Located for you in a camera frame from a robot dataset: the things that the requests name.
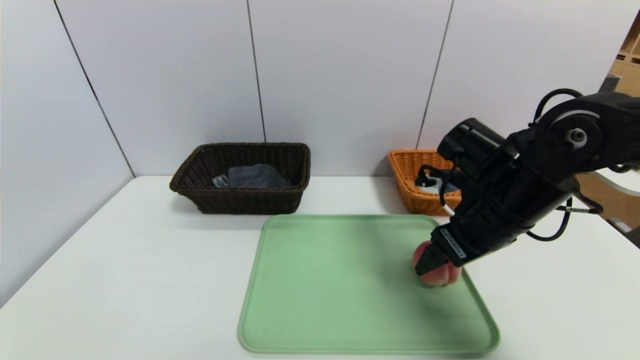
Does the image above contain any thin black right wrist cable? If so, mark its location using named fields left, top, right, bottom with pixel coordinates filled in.
left=525, top=88, right=606, bottom=243

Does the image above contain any light green plastic tray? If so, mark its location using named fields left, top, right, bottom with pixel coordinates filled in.
left=237, top=214, right=501, bottom=354

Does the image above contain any dark grey towel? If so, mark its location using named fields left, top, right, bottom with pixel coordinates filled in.
left=227, top=164, right=292, bottom=190

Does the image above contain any white side table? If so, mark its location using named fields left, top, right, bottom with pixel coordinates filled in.
left=580, top=167, right=640, bottom=197

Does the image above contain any dark brown wicker basket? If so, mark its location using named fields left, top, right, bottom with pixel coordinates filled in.
left=169, top=143, right=311, bottom=215

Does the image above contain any red peach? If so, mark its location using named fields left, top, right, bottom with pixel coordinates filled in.
left=412, top=241, right=463, bottom=288

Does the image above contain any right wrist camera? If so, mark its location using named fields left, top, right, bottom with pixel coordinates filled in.
left=415, top=165, right=463, bottom=198

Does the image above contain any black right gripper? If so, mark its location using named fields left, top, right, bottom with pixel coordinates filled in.
left=414, top=186, right=525, bottom=276

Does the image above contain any wooden shelf cabinet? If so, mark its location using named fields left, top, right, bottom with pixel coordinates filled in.
left=605, top=10, right=640, bottom=98

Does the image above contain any orange wicker basket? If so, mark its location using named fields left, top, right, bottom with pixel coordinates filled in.
left=388, top=149, right=463, bottom=217

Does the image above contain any dark grey chair base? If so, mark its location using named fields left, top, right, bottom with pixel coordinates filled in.
left=606, top=217, right=640, bottom=249

